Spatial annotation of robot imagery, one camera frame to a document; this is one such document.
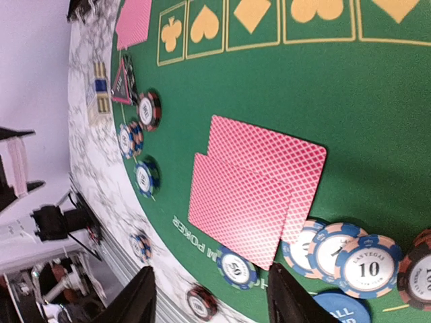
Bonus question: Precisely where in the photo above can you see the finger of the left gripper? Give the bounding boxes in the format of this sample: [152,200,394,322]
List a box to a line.
[1,180,45,211]
[0,127,35,141]

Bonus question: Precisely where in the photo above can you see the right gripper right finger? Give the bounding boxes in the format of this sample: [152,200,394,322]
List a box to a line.
[267,262,339,323]

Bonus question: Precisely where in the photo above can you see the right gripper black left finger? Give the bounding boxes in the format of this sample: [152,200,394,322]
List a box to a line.
[91,266,156,323]

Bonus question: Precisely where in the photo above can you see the blue small blind button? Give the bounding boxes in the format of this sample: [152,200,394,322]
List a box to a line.
[313,292,372,323]

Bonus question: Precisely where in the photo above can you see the teal chips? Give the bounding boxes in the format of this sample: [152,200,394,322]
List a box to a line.
[216,245,259,290]
[134,155,161,199]

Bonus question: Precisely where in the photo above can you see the red black chip stack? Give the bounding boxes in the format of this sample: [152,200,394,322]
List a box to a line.
[187,285,218,322]

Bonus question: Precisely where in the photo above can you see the white chips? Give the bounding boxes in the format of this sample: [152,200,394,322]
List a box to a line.
[281,219,403,299]
[117,121,144,159]

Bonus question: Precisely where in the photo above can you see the black triangular dealer button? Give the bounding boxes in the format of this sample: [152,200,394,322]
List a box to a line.
[111,54,139,106]

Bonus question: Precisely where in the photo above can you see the red chips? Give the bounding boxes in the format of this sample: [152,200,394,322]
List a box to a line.
[137,92,162,132]
[397,228,430,312]

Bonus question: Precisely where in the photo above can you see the red card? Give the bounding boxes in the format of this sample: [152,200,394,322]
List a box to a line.
[115,0,152,50]
[207,115,327,243]

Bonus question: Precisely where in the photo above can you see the red playing card deck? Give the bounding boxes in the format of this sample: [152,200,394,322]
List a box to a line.
[7,137,28,189]

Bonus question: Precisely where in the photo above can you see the blue gold card box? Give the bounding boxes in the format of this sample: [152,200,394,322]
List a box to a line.
[86,61,111,127]

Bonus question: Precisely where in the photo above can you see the round green poker mat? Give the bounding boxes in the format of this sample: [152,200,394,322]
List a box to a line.
[114,1,430,322]

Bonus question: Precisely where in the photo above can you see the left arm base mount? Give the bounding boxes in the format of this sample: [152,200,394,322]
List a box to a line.
[30,190,103,262]

